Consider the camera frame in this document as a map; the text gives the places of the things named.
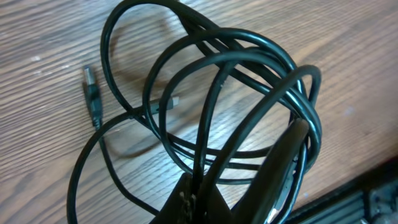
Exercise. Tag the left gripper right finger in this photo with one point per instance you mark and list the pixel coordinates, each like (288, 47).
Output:
(265, 190)

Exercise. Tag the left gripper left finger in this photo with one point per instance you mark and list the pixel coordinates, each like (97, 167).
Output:
(180, 206)

